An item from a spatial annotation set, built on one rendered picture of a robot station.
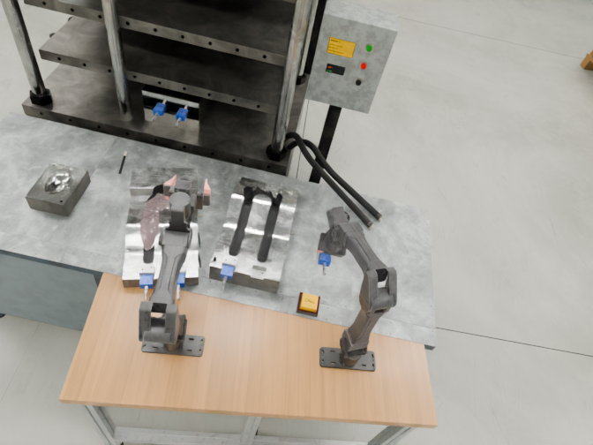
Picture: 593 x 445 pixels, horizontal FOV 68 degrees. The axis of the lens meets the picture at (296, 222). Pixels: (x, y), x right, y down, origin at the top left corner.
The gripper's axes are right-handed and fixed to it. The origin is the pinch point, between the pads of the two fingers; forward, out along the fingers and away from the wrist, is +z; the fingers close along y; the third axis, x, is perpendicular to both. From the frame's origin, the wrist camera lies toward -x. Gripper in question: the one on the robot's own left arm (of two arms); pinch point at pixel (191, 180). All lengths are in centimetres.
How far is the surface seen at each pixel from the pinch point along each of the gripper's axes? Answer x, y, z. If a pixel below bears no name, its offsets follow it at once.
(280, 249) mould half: 31.4, -33.4, -0.1
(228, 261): 28.4, -14.5, -10.4
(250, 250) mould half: 31.3, -22.0, -2.2
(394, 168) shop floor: 118, -131, 156
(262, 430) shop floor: 121, -39, -42
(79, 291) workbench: 71, 47, -5
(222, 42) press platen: -9, -1, 71
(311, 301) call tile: 37, -46, -19
